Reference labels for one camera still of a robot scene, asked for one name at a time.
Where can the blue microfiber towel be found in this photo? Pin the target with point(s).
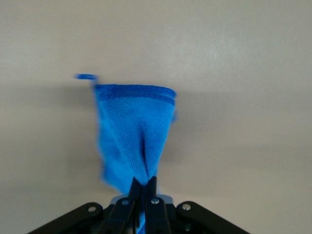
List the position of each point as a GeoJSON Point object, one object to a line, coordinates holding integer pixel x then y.
{"type": "Point", "coordinates": [131, 117]}

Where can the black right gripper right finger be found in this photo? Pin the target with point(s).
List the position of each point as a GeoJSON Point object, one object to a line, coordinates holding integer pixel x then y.
{"type": "Point", "coordinates": [156, 214]}

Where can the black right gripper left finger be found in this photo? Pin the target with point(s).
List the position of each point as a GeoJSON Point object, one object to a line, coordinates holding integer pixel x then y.
{"type": "Point", "coordinates": [122, 214]}

